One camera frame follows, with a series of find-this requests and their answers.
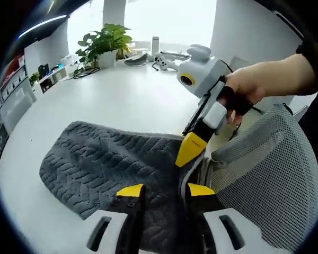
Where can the grey towel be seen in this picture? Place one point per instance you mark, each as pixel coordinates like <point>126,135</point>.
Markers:
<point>100,164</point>

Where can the person's right hand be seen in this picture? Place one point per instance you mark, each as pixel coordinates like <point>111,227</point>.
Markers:
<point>249,82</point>

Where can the white game controller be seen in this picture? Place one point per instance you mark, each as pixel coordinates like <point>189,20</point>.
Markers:
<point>163,63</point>

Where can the white bottle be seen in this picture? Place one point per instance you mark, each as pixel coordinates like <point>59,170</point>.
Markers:
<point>155,44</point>

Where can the grey mesh office chair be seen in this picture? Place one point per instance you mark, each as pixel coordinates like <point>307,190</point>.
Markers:
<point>267,172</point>

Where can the white plant pot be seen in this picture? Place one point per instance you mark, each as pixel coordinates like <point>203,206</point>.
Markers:
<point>107,58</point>

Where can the green leafy plant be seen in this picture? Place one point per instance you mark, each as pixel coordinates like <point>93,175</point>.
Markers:
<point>106,39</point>

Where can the white low cabinet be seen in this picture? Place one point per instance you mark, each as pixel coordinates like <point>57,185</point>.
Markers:
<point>53,78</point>

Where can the translucent white chair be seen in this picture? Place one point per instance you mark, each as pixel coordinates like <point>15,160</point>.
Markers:
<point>18,105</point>

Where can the small green plant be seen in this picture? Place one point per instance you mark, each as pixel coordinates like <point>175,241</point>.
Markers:
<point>34,78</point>

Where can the white ceiling light strip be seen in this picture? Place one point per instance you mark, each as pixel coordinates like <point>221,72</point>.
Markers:
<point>42,25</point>

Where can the shelf of white bins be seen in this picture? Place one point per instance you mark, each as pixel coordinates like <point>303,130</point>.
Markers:
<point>10,79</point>

